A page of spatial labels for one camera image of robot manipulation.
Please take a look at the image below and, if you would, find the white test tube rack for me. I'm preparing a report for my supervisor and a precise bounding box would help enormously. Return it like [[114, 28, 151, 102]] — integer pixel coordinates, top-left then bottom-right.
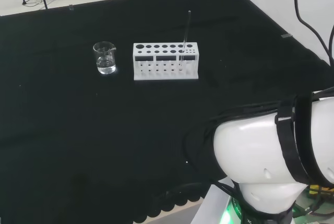
[[133, 42, 200, 81]]

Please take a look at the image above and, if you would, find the clear glass rod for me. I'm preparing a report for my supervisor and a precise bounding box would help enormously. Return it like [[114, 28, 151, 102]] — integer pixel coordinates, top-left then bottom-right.
[[179, 10, 192, 71]]

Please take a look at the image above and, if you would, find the clear glass beaker with water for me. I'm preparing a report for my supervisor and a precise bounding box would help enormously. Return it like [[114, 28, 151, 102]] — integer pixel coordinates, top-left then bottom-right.
[[92, 41, 117, 76]]

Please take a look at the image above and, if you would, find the black bench cloth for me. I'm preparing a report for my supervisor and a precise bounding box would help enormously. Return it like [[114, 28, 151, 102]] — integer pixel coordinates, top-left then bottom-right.
[[0, 0, 334, 224]]

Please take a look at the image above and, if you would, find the thick black hanging cable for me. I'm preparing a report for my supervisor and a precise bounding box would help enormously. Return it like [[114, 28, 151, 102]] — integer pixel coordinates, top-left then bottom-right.
[[292, 0, 334, 66]]

